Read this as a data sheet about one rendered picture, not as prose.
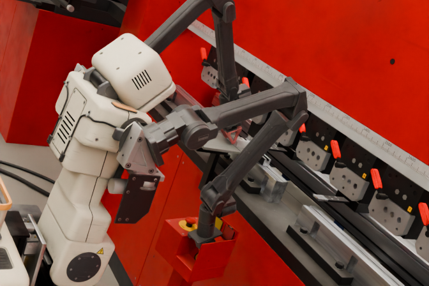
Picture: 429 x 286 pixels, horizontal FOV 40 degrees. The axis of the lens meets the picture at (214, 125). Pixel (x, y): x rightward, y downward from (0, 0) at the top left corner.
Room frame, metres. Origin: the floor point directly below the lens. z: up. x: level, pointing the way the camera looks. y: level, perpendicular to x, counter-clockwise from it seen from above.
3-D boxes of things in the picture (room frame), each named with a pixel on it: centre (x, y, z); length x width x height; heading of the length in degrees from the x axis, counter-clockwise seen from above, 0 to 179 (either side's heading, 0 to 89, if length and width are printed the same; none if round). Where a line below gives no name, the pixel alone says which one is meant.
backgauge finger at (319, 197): (2.06, -0.53, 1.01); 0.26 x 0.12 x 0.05; 124
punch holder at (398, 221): (1.68, -0.60, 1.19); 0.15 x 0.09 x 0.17; 34
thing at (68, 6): (3.06, 1.00, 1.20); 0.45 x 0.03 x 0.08; 39
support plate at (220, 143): (2.25, -0.05, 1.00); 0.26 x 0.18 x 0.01; 124
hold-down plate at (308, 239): (1.79, -0.46, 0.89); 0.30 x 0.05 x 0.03; 34
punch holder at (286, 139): (2.18, -0.27, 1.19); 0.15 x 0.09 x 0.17; 34
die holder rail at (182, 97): (2.79, 0.13, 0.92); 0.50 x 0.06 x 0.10; 34
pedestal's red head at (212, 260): (1.86, -0.08, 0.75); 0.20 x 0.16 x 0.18; 47
